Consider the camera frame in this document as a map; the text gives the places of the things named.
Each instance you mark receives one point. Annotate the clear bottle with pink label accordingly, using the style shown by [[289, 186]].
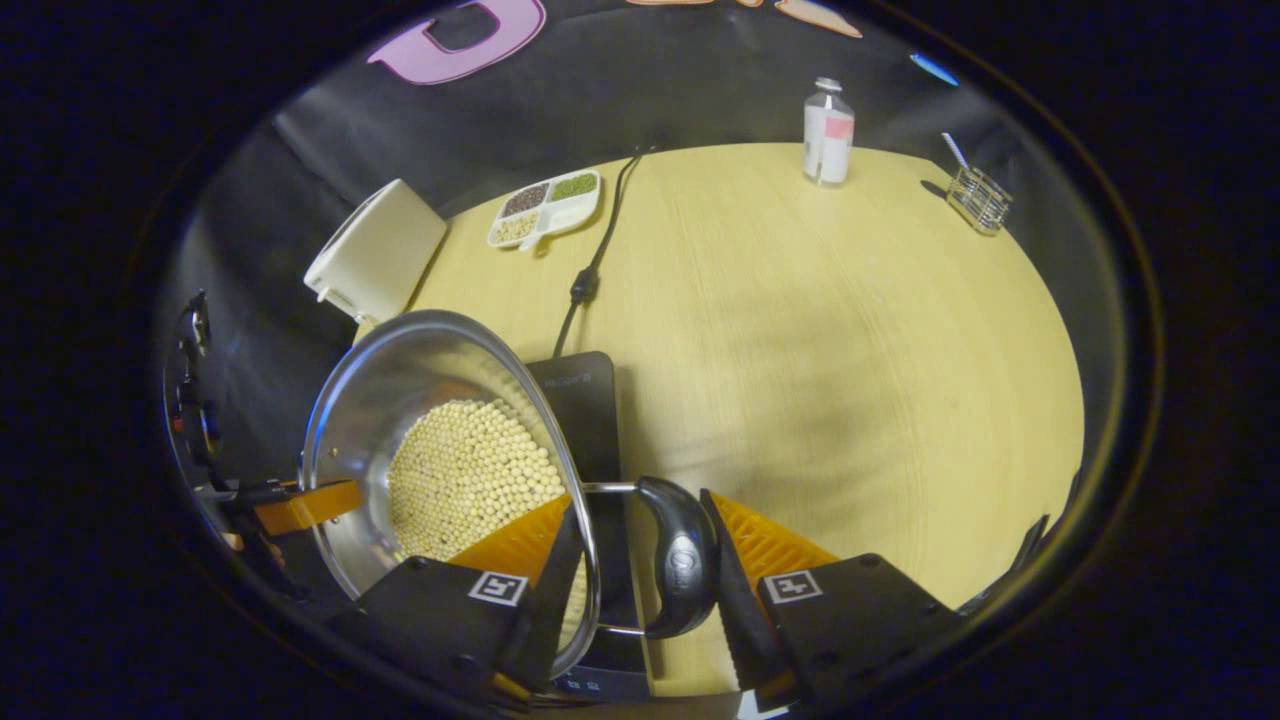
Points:
[[828, 135]]

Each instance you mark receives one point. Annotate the white toaster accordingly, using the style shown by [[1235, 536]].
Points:
[[375, 250]]

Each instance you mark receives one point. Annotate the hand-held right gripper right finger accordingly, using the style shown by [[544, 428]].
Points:
[[745, 630]]

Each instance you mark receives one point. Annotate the stainless steel pot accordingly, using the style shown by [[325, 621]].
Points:
[[370, 400]]

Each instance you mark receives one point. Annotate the black induction cooktop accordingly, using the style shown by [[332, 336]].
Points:
[[585, 410]]

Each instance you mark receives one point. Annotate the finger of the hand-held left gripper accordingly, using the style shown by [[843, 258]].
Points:
[[310, 505]]

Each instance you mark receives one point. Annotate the white divided plate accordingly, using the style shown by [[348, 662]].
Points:
[[545, 208]]

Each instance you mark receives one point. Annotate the white striped straw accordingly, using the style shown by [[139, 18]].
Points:
[[955, 150]]

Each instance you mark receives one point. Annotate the heap of yellow soybeans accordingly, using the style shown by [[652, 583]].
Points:
[[470, 470]]

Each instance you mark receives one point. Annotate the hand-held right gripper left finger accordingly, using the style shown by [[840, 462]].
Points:
[[545, 610]]

